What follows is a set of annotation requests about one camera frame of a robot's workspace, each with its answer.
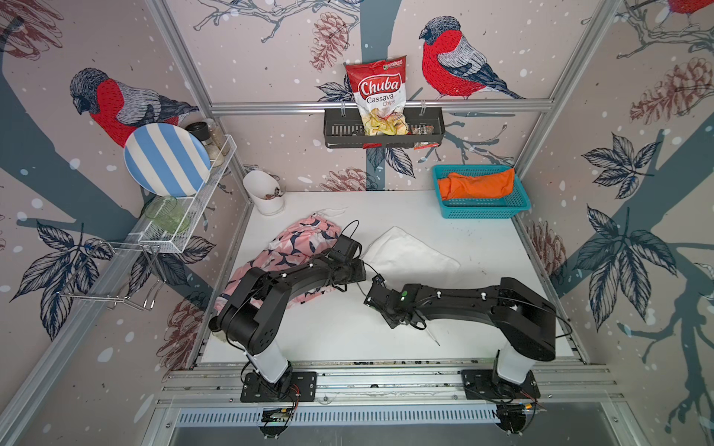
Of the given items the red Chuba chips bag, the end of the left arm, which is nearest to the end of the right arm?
the end of the left arm

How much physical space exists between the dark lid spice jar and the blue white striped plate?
0.04 feet

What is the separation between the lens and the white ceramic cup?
1.09m

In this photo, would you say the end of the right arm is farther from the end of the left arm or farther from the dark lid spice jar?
the dark lid spice jar

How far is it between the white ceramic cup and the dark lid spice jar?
264 mm

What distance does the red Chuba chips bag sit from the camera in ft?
2.61

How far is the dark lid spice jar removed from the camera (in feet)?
2.62

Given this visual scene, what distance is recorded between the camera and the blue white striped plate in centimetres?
68
